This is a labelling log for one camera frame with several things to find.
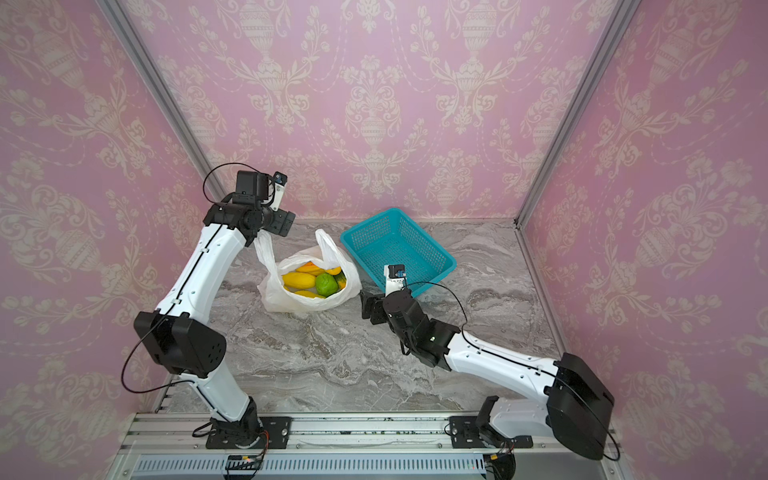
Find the yellow banana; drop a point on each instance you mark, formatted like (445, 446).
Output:
(309, 294)

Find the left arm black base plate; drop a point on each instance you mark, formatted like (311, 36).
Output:
(273, 434)

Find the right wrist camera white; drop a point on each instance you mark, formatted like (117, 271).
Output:
(395, 278)

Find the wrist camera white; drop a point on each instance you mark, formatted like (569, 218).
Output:
(279, 183)
(395, 278)

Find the right aluminium corner post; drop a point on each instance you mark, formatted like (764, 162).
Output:
(609, 41)

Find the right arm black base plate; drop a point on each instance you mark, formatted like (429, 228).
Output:
(468, 432)

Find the teal plastic basket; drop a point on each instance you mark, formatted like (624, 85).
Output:
(392, 237)

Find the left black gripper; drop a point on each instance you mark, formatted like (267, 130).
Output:
(280, 222)

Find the white plastic bag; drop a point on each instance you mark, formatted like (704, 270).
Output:
(277, 297)

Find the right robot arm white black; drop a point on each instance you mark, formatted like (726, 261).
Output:
(563, 397)

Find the left aluminium corner post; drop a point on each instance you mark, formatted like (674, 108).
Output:
(118, 18)

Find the small black electronics board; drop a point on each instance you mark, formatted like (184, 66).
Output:
(242, 467)

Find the green round fruit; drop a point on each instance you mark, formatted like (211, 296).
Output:
(326, 285)

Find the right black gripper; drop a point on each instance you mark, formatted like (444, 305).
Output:
(372, 307)

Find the orange red peach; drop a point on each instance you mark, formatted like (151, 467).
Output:
(311, 268)

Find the aluminium corner post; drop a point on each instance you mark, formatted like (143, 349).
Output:
(118, 18)
(609, 41)

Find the aluminium front rail frame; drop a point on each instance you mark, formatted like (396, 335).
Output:
(347, 445)

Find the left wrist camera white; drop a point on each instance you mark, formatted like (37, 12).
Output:
(279, 183)

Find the yellow mango fruit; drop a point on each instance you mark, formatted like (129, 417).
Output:
(299, 280)

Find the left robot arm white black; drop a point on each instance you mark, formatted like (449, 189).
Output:
(176, 334)

